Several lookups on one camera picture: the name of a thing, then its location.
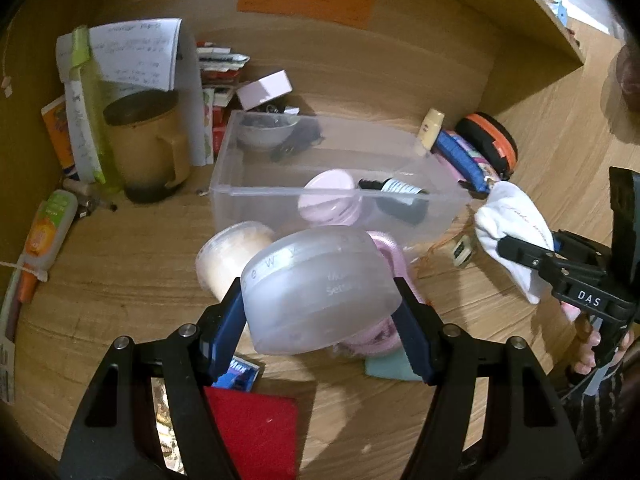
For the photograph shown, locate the blue card pack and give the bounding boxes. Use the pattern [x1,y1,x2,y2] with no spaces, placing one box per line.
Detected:
[212,354,262,392]

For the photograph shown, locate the orange booklet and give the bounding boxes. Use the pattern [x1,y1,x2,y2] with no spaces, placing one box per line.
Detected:
[41,96,76,176]

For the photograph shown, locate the clear plastic storage bin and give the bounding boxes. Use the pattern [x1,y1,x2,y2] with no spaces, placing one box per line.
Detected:
[209,110,471,249]

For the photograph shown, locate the small white bowl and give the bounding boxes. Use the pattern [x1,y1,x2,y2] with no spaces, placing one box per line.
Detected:
[238,113,299,152]

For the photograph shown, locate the person's right hand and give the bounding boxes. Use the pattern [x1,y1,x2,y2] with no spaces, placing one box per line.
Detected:
[560,302,601,375]

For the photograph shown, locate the black mascara tube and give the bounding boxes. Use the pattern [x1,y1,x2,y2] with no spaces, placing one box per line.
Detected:
[358,178,426,195]

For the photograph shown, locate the orange green tube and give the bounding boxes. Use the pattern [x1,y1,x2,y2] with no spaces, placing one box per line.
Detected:
[17,190,78,304]

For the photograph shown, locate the white drawstring cloth pouch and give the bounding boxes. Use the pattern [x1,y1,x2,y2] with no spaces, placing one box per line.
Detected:
[474,181,553,304]

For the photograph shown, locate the cream lotion bottle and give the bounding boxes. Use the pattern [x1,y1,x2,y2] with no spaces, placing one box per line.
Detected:
[413,108,445,156]

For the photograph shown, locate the green tinted clear bottle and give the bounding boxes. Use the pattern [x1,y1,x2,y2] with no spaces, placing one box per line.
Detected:
[68,25,122,195]

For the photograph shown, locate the pink rope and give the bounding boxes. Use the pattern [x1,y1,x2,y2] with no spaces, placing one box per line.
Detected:
[339,230,426,359]

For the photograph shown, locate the frosted round cosmetic jar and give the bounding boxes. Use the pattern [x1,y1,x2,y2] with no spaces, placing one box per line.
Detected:
[194,219,405,357]

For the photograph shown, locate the brown ceramic mug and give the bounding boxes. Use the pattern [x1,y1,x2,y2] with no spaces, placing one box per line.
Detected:
[103,90,191,204]

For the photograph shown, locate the black orange round case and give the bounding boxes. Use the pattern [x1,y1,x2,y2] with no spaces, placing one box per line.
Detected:
[454,112,518,180]

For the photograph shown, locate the blue patchwork zip pouch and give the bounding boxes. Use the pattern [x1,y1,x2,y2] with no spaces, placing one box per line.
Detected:
[434,129,501,197]

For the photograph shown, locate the pink round compact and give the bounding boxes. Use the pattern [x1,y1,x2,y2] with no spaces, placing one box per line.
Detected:
[297,169,362,226]

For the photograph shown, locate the orange paper note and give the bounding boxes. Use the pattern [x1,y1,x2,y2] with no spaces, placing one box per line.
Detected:
[236,0,375,29]

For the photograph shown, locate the white paper receipt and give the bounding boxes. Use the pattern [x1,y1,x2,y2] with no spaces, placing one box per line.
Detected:
[55,18,210,183]

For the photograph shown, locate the pink white small box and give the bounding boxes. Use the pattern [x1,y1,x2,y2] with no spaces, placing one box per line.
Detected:
[235,70,293,110]

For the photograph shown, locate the red velvet pouch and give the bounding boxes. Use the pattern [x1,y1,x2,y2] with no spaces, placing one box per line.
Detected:
[205,387,298,480]

